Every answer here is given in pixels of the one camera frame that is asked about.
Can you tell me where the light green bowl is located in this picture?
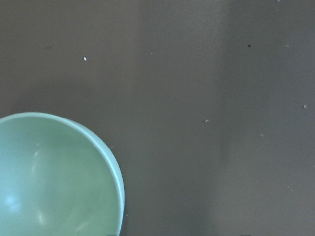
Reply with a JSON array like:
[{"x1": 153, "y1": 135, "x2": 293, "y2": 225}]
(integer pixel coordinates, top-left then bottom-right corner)
[{"x1": 0, "y1": 112, "x2": 125, "y2": 236}]

